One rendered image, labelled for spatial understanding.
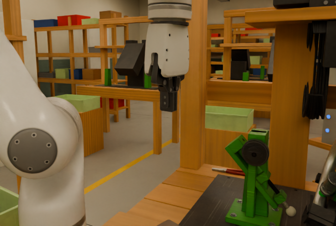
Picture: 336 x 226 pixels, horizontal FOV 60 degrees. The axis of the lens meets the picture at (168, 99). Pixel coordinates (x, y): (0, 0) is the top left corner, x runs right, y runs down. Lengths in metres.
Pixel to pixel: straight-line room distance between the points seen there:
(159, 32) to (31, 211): 0.39
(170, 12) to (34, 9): 8.53
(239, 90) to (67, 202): 0.91
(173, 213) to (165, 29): 0.66
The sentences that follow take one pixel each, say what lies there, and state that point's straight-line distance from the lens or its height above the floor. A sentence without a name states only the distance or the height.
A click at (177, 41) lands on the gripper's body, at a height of 1.42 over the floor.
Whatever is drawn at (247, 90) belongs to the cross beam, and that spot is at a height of 1.24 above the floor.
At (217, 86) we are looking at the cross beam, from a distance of 1.32.
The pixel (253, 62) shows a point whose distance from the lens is 7.98.
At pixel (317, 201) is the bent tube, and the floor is 1.00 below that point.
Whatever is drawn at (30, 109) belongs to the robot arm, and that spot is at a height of 1.31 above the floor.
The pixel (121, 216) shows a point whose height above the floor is 0.90.
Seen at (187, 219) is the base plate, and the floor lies 0.90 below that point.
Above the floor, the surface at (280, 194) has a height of 1.00.
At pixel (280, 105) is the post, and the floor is 1.20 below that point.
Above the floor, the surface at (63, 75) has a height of 0.91.
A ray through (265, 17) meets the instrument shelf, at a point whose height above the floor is 1.52.
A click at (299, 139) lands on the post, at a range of 1.22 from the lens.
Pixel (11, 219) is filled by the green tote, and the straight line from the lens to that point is 1.00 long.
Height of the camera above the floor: 1.39
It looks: 9 degrees down
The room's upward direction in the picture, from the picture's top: straight up
